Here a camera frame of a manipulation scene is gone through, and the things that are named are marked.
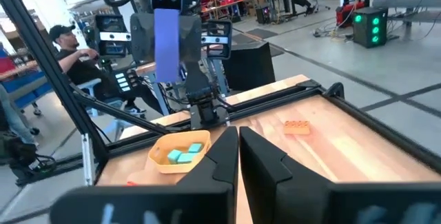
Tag black aluminium table frame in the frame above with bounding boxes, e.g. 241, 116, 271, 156
0, 0, 441, 187

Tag black computer green fans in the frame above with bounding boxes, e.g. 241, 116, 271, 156
352, 6, 389, 49

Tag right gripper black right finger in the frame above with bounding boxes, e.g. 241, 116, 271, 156
240, 127, 441, 224

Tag yellow plastic bin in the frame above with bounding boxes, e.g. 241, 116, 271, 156
147, 130, 212, 174

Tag wide teal block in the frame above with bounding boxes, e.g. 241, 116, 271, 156
176, 152, 198, 165

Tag purple long block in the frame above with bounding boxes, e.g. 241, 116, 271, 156
153, 8, 181, 83

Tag blue cart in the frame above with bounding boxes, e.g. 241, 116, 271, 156
0, 61, 52, 110

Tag black floor mat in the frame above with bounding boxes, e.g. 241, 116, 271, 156
246, 27, 280, 41

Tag silver frame bracket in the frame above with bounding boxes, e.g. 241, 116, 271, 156
81, 132, 96, 186

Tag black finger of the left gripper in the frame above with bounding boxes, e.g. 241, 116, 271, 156
130, 12, 156, 63
178, 14, 203, 63

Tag black computer tower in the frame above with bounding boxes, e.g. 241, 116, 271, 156
255, 6, 271, 24

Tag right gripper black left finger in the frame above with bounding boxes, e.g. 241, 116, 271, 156
50, 126, 239, 224

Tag black lit button panel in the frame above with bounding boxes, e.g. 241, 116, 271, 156
113, 70, 139, 94

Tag orange toy brick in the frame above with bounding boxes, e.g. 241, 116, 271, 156
283, 120, 311, 136

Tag black box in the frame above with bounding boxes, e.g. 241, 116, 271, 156
222, 41, 276, 92

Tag white stool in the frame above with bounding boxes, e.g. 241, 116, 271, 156
77, 79, 132, 139

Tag black floor equipment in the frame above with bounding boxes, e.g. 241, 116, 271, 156
0, 130, 58, 183

